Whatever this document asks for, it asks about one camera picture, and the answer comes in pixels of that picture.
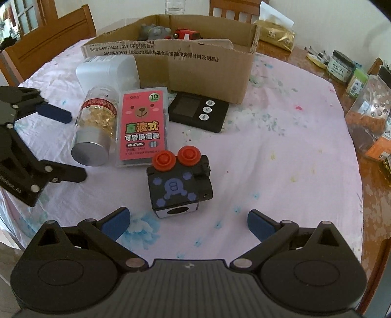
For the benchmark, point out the pink pen refill pack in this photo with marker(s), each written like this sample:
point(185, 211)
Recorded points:
point(141, 126)

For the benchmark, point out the clear water bottle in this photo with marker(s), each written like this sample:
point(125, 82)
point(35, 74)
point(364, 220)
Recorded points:
point(174, 7)

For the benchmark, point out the pink floral tablecloth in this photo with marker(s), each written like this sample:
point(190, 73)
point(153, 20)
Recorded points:
point(285, 151)

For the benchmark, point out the black digital timer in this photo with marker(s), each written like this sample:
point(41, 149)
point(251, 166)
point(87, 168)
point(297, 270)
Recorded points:
point(198, 111)

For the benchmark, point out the wooden chair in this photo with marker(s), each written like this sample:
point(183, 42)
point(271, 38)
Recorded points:
point(374, 69)
point(31, 52)
point(245, 11)

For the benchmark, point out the capsule jar silver lid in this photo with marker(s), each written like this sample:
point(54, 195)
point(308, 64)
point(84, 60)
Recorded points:
point(95, 126)

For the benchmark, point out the red toy cube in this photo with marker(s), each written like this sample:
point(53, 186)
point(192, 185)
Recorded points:
point(186, 34)

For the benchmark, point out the glass jar black lid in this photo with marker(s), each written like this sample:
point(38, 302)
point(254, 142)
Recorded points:
point(340, 66)

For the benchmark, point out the wooden door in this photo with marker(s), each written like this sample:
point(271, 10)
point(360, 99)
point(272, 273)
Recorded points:
point(32, 14)

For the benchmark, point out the cardboard box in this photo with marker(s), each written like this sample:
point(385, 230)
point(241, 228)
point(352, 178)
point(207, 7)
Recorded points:
point(218, 66)

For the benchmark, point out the wooden chair back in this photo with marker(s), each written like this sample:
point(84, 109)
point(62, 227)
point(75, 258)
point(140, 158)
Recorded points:
point(245, 11)

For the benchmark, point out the wooden chair left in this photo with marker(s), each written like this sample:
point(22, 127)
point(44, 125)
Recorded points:
point(31, 52)

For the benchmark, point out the grey toy figure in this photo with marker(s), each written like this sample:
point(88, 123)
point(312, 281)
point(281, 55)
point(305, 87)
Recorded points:
point(153, 32)

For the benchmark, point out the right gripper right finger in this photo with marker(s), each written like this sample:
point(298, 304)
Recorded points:
point(274, 237)

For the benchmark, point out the black blue toy cube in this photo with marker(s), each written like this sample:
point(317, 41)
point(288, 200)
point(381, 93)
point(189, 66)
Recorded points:
point(178, 183)

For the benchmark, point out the wooden chair right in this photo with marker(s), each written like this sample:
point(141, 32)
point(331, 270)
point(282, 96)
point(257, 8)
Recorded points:
point(374, 69)

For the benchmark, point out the clear plastic bag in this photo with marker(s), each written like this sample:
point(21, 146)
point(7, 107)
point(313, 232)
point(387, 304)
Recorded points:
point(368, 120)

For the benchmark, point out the white plastic bottle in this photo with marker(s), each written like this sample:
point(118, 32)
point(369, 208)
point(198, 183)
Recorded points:
point(117, 71)

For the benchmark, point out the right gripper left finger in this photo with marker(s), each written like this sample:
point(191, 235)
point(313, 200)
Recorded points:
point(103, 235)

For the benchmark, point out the green white small box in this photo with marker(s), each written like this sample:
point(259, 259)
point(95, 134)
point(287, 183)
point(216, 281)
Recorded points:
point(357, 82)

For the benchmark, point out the gold tissue pack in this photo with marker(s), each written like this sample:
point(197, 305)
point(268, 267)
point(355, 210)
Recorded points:
point(276, 28)

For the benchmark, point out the pile of papers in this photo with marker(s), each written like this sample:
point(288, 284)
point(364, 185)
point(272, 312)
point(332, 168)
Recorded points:
point(320, 59)

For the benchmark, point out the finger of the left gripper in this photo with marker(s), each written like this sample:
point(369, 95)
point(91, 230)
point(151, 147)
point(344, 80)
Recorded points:
point(16, 156)
point(20, 102)

